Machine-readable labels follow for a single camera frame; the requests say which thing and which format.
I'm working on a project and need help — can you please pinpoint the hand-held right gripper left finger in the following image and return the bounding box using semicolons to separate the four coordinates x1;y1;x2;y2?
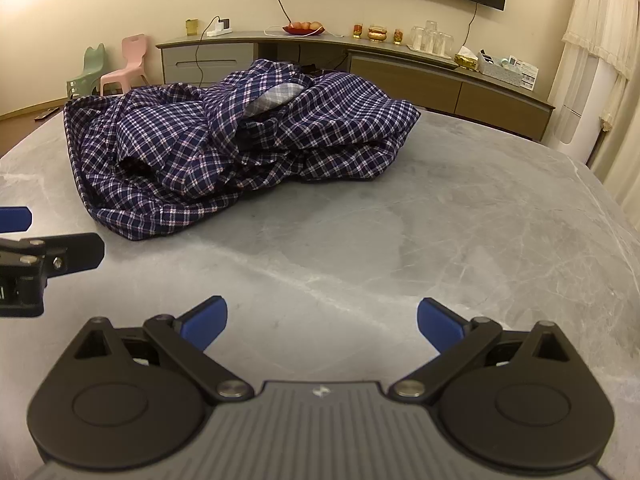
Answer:
75;296;253;403

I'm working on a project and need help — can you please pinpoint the gold tissue box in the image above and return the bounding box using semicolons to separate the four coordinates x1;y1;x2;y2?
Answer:
454;46;480;72

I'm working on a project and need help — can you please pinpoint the cream lace cover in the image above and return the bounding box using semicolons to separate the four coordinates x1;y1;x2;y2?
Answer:
561;0;633;81

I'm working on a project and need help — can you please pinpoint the green plastic chair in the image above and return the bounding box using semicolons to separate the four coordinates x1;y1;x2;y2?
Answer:
66;44;108;100

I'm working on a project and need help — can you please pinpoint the long grey sideboard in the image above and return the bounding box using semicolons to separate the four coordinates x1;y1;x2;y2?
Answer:
156;30;556;142

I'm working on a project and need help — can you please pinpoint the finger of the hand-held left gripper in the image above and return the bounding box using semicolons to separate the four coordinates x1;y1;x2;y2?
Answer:
0;232;106;281
0;206;33;234

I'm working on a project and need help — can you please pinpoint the cream curtain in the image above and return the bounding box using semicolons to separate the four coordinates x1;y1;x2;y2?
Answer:
597;0;640;206

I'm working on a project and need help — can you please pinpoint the white floor air conditioner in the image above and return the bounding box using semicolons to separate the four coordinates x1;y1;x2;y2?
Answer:
547;42;627;167

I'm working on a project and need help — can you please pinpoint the red fruit plate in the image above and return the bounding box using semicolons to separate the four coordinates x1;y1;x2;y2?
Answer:
282;21;326;37

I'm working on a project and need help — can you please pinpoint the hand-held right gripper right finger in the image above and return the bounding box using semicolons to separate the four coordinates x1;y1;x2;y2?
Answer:
389;297;571;403

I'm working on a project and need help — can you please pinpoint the white storage basket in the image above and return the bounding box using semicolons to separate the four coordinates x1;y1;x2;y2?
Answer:
477;50;541;92

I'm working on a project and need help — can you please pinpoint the navy plaid shirt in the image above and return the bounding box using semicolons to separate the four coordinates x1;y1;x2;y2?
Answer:
63;58;422;242

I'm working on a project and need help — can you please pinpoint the cluster of clear glasses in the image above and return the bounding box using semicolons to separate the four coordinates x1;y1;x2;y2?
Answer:
409;20;455;57

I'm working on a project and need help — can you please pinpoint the pink plastic chair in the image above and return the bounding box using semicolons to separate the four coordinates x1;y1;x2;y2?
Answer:
100;34;151;97

